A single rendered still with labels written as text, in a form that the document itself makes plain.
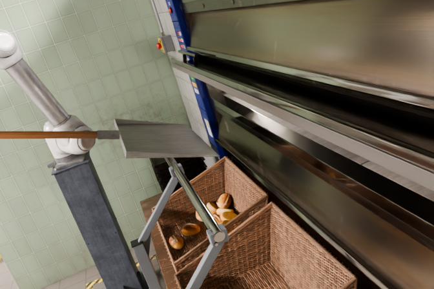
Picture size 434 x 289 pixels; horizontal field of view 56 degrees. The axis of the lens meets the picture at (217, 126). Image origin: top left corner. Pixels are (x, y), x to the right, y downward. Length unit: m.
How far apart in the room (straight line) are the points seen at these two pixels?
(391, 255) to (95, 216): 1.87
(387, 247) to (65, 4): 2.44
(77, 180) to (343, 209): 1.68
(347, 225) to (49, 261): 2.59
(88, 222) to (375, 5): 2.14
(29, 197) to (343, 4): 2.69
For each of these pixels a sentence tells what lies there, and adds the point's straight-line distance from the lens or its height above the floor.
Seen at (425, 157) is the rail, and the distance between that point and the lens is 0.59.
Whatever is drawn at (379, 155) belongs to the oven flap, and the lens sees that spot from 0.66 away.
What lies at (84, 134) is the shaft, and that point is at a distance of 1.74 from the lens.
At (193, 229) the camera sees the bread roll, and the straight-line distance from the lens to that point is 2.12.
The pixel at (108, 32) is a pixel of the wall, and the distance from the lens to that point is 2.95.
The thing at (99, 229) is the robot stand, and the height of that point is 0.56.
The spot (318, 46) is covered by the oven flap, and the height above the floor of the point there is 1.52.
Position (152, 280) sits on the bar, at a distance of 1.62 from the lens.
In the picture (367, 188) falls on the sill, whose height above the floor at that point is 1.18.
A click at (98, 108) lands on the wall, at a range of 3.00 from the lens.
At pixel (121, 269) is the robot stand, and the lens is 2.79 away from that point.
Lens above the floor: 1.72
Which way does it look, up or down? 19 degrees down
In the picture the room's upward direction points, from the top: 17 degrees counter-clockwise
